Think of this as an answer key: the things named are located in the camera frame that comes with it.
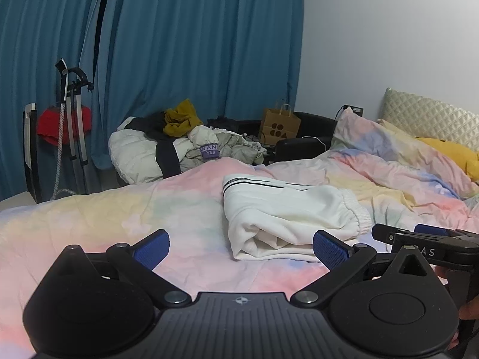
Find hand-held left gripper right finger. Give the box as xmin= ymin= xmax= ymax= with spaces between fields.
xmin=290 ymin=230 xmax=435 ymax=309

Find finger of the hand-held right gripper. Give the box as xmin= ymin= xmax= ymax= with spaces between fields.
xmin=413 ymin=223 xmax=465 ymax=238
xmin=372 ymin=223 xmax=410 ymax=245

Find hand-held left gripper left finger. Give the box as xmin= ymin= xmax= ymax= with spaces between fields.
xmin=56 ymin=229 xmax=191 ymax=308

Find white sweatpants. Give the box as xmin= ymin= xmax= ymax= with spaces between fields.
xmin=222 ymin=174 xmax=371 ymax=262

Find dark clothes pile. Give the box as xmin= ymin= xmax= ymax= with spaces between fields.
xmin=207 ymin=116 xmax=263 ymax=137

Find person's right hand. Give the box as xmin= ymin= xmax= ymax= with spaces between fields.
xmin=434 ymin=265 xmax=479 ymax=321

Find pastel tie-dye duvet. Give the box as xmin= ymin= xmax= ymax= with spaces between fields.
xmin=0 ymin=147 xmax=479 ymax=359

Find yellow pillow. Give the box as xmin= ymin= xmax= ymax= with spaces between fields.
xmin=415 ymin=137 xmax=479 ymax=185

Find pastel tie-dye pillow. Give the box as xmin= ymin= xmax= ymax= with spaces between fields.
xmin=331 ymin=107 xmax=479 ymax=199

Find white down jacket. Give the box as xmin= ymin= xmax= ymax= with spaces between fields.
xmin=108 ymin=117 xmax=188 ymax=185

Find black footstool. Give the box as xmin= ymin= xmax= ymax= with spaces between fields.
xmin=275 ymin=137 xmax=327 ymax=158

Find cream quilted headboard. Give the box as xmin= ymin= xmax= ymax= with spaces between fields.
xmin=381 ymin=88 xmax=479 ymax=154

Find grey garment with purple label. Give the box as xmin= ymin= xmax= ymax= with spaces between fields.
xmin=180 ymin=125 xmax=267 ymax=166

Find mustard yellow garment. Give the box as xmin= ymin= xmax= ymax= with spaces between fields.
xmin=163 ymin=98 xmax=203 ymax=138

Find brown paper bag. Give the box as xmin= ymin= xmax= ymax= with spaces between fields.
xmin=258 ymin=99 xmax=302 ymax=146

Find garment steamer stand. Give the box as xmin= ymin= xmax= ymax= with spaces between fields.
xmin=52 ymin=58 xmax=94 ymax=200

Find black and white chair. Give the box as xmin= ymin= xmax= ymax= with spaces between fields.
xmin=23 ymin=103 xmax=41 ymax=203

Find red garment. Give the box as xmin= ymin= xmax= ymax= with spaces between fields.
xmin=37 ymin=105 xmax=92 ymax=146

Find blue curtain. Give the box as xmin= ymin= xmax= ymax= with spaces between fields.
xmin=0 ymin=0 xmax=113 ymax=203
xmin=80 ymin=0 xmax=304 ymax=171

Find white cable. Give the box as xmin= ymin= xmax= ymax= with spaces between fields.
xmin=301 ymin=136 xmax=326 ymax=152

